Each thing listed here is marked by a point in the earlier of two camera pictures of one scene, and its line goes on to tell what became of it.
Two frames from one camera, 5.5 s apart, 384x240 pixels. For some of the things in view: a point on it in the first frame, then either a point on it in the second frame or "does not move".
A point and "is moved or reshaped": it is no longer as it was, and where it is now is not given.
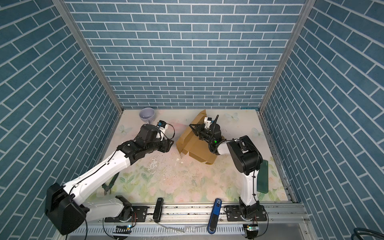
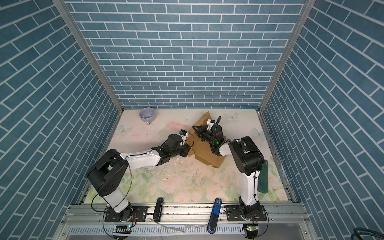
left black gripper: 167,145 -> 186,149
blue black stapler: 214,219 does not move
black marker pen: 157,210 does not move
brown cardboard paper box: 189,142 is moved or reshaped
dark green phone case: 262,177 does not move
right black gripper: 198,132 does not move
